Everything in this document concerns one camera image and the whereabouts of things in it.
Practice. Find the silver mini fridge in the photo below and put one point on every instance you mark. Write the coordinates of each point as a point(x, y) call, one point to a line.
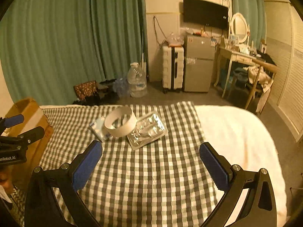
point(199, 60)

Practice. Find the patterned brown bag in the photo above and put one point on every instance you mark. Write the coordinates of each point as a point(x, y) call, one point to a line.
point(85, 89)

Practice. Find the large green curtain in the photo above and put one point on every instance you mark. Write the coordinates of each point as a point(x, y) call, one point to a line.
point(49, 46)

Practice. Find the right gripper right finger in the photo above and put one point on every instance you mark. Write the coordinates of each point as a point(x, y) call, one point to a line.
point(259, 206)

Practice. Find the white bed mattress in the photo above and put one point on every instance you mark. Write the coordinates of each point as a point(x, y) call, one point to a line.
point(243, 139)

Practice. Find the silver foil blister pack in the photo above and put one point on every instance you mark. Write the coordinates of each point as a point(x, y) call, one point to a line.
point(148, 128)

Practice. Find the large clear water jug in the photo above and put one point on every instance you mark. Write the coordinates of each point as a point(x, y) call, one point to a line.
point(136, 78)

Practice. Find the cardboard box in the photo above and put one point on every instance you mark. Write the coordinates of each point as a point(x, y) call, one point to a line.
point(33, 117)

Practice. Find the wooden chair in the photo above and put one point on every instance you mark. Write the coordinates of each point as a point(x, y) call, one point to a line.
point(262, 74)

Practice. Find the white dressing table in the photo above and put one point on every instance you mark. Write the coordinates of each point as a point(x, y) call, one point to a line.
point(231, 56)

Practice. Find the blue white tissue pack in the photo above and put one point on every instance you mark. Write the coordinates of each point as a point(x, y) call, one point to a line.
point(98, 128)

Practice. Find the white suitcase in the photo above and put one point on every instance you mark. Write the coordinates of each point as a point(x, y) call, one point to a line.
point(173, 68)

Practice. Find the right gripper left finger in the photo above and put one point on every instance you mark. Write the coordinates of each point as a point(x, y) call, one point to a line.
point(42, 208)

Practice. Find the oval white vanity mirror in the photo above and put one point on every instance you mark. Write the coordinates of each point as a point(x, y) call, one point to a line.
point(239, 29)

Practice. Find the pack of water bottles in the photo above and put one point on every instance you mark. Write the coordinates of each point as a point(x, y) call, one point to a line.
point(121, 87)

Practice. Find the right green curtain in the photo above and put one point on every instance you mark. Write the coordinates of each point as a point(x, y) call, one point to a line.
point(254, 13)

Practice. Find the black wall television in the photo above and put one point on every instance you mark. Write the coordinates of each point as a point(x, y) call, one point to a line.
point(205, 13)

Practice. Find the person's left hand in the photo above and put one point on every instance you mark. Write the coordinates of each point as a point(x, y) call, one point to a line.
point(6, 179)

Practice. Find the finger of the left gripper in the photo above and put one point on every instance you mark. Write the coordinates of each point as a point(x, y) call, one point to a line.
point(25, 138)
point(10, 122)

